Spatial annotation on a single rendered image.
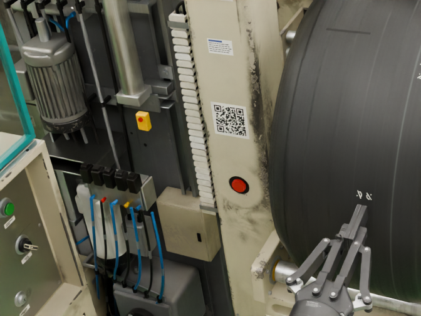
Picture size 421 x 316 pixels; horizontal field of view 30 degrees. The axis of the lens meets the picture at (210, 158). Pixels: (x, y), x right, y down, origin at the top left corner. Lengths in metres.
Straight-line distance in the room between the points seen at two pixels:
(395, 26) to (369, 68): 0.08
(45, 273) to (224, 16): 0.65
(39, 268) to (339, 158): 0.70
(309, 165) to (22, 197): 0.58
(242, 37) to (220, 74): 0.10
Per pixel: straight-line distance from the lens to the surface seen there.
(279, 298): 1.64
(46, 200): 1.57
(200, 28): 1.44
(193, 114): 1.57
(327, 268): 1.15
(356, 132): 1.21
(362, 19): 1.28
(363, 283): 1.13
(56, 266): 1.68
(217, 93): 1.50
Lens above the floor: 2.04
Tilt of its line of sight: 35 degrees down
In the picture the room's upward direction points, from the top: 9 degrees counter-clockwise
